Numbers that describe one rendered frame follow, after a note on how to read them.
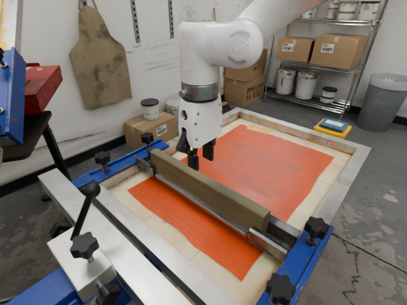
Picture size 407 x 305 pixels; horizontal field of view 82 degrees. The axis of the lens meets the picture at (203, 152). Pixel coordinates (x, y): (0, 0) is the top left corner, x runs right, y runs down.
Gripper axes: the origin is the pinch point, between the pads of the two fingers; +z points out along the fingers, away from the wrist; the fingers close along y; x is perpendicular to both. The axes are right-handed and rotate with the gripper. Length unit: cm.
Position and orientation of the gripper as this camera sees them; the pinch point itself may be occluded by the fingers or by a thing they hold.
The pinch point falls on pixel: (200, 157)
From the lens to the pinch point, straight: 56.1
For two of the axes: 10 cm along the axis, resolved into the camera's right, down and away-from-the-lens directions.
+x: -7.5, -3.6, 5.6
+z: 0.1, 8.4, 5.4
